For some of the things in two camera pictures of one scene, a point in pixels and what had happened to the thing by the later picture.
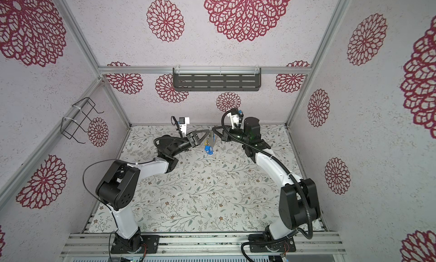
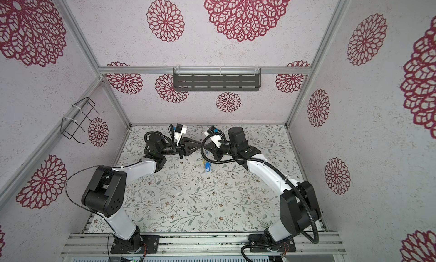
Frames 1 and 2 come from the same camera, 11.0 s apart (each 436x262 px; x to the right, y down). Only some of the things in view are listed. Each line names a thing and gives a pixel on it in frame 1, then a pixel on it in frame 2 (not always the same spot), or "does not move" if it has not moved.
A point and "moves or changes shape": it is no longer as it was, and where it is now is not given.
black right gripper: [227, 133] → [216, 151]
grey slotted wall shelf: [217, 79] does not move
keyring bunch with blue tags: [209, 142] moves or changes shape
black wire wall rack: [79, 119] does not move
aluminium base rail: [98, 246] does not move
